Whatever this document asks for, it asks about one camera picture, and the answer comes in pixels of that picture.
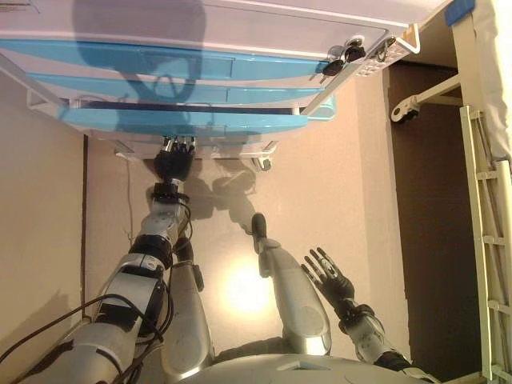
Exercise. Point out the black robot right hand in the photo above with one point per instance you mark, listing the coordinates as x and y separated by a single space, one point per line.
336 288

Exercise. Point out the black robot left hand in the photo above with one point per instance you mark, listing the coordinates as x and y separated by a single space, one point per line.
172 166

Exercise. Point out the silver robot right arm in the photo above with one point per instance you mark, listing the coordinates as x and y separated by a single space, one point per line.
366 340

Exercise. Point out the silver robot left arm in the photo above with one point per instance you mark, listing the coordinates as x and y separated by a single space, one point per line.
156 224

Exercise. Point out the grey robot right leg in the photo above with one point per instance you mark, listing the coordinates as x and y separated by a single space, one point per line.
296 300

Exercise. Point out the grey robot leg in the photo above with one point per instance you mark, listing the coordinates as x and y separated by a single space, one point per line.
188 320
296 300

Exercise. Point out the grey robot torso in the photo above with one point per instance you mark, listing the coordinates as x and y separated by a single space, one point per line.
300 370

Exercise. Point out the white cart caster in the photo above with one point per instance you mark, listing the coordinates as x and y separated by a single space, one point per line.
262 163

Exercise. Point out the grey robot left leg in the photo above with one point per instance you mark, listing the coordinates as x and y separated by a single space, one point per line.
188 320

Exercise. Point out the white side bin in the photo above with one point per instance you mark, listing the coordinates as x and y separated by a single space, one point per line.
31 100

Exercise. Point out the light blue side bin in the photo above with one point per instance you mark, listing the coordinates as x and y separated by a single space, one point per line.
320 117

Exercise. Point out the white medical cart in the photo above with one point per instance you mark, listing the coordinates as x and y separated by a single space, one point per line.
240 24

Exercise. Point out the black-headed key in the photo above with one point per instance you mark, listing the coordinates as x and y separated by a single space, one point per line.
333 69
354 53

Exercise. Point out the white lattice side basket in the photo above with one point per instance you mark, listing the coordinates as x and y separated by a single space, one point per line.
384 60

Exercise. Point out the white bed mattress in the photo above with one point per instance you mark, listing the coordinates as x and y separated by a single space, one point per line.
488 80

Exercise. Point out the blue tape strip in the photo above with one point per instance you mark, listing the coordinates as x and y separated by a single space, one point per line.
460 12

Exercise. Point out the cream bed side rail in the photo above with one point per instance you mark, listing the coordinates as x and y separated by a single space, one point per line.
474 180

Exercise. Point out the white bed frame bracket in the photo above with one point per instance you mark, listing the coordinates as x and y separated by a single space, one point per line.
404 106

